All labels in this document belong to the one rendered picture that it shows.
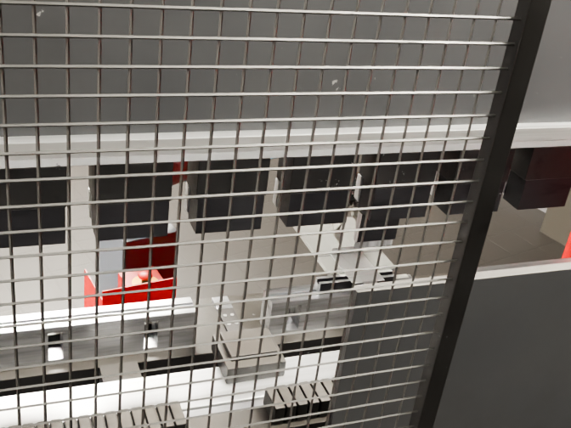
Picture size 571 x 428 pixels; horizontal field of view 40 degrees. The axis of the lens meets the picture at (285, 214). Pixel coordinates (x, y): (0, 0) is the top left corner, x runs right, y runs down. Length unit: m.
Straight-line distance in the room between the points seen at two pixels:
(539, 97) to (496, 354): 0.51
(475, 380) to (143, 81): 0.77
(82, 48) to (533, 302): 0.84
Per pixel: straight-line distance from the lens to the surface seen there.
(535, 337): 1.48
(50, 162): 1.50
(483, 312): 1.37
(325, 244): 2.00
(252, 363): 1.54
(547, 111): 1.64
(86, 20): 1.23
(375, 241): 1.86
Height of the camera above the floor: 1.99
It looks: 28 degrees down
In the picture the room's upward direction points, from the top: 8 degrees clockwise
